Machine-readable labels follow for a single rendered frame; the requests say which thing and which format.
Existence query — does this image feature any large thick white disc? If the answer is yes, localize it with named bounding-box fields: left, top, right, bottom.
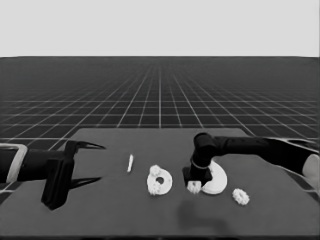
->
left=201, top=159, right=229, bottom=196

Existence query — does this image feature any white round carrier with pins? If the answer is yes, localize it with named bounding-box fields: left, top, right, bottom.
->
left=146, top=164, right=174, bottom=197

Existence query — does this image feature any small thin white T-shaped piece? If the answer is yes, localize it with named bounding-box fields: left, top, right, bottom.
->
left=126, top=153, right=135, bottom=174

